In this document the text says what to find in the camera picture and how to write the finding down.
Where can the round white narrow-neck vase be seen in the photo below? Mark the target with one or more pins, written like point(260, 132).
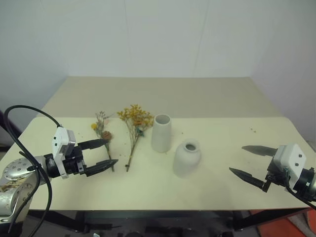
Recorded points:
point(186, 160)

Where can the tall white cylinder vase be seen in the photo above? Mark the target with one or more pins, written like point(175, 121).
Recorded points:
point(161, 138)

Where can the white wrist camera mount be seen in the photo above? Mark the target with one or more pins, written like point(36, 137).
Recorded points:
point(291, 158)
point(59, 138)

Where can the black metal table frame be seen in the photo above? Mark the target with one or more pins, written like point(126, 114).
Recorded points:
point(172, 214)

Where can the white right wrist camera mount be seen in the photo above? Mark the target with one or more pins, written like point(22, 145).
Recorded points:
point(291, 158)

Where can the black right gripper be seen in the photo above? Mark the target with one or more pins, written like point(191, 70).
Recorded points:
point(277, 175)

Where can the small mixed dried flower bunch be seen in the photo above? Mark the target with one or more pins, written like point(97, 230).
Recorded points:
point(106, 135)

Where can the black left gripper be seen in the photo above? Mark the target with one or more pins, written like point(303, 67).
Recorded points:
point(74, 161)

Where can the yellow dried flower bunch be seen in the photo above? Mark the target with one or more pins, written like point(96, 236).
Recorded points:
point(135, 117)

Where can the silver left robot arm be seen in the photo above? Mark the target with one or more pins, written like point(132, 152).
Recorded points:
point(14, 171)

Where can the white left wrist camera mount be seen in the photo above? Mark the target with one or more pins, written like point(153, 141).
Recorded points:
point(59, 138)

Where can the orange red object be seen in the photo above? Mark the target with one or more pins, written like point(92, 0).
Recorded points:
point(284, 225)

